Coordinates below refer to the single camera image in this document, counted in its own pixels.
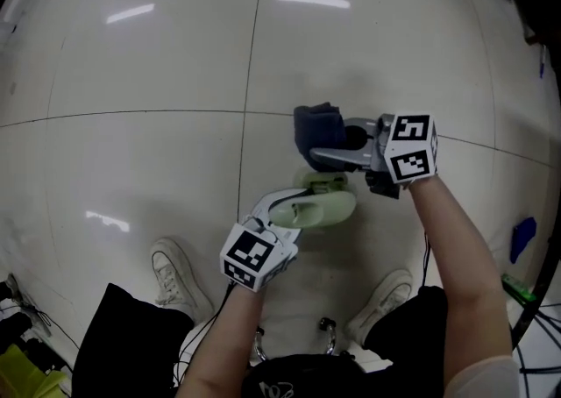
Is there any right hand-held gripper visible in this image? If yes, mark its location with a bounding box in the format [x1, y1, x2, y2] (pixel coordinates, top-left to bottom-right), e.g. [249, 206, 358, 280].
[309, 113, 439, 200]

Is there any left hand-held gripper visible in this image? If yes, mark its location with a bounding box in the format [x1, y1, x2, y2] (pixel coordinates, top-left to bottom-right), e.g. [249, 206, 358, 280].
[219, 188, 308, 292]

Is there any dark blue wiping cloth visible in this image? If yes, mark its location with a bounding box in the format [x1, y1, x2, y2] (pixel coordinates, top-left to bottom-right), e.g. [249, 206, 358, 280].
[293, 101, 348, 172]

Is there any pale green plastic basket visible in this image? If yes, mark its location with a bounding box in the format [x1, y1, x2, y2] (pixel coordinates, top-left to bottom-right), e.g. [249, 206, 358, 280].
[291, 170, 357, 229]

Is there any person's left forearm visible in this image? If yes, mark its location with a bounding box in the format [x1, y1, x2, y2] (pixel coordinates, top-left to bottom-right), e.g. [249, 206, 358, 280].
[174, 284, 264, 398]

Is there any person's right forearm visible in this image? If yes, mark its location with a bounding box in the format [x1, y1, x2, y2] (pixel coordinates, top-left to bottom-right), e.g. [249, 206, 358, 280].
[409, 176, 514, 398]

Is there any person's right white shoe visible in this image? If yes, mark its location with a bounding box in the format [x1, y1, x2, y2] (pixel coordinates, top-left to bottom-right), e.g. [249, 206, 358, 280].
[344, 268, 414, 347]

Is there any black stool with chrome legs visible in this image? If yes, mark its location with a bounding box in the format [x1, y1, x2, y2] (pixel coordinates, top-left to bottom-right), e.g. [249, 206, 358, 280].
[240, 316, 365, 398]

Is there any person's right leg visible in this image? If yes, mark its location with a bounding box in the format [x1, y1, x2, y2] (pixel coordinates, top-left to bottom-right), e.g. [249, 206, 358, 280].
[363, 285, 448, 388]

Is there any person's leg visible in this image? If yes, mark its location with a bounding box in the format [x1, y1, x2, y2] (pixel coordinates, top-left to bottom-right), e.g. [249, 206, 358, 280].
[363, 285, 448, 388]
[72, 282, 196, 398]

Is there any person's left leg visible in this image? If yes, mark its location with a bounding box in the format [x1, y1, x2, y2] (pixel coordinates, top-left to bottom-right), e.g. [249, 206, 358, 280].
[72, 282, 196, 398]

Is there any green plastic object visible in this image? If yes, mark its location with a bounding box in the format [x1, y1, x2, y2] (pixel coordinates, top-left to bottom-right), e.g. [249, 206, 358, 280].
[501, 272, 538, 303]

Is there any black round metal rack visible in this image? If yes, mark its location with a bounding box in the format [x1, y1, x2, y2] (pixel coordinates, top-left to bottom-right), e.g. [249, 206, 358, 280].
[510, 229, 561, 398]

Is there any person's pale shirt sleeve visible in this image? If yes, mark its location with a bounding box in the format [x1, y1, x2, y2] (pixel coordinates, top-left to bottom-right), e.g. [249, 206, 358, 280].
[444, 354, 521, 398]

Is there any black equipment bag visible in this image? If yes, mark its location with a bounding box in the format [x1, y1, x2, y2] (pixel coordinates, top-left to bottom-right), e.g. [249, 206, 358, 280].
[0, 273, 53, 358]

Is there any yellow green folded item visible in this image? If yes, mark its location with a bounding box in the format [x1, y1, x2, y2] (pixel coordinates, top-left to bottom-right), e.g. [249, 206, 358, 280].
[0, 343, 67, 398]

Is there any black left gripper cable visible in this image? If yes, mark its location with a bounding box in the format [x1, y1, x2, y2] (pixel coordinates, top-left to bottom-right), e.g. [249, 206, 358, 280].
[173, 281, 238, 388]

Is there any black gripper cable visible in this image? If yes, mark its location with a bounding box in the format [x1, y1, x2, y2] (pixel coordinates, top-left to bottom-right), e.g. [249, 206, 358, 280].
[420, 233, 431, 288]
[173, 281, 238, 388]

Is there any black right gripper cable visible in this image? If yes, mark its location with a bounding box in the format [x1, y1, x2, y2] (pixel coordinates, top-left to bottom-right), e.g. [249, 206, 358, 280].
[420, 233, 431, 288]

